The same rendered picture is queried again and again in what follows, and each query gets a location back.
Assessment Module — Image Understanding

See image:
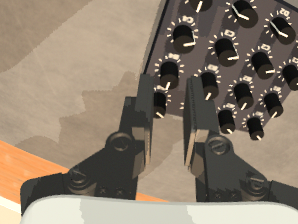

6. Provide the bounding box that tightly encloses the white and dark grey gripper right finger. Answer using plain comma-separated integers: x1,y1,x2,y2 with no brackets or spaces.
183,76,298,210

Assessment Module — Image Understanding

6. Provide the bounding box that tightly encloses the dark grey knob box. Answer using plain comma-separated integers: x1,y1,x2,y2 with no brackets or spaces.
143,0,298,141

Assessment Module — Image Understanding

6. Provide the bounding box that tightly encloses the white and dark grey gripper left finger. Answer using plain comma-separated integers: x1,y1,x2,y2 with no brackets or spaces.
20,74,154,218

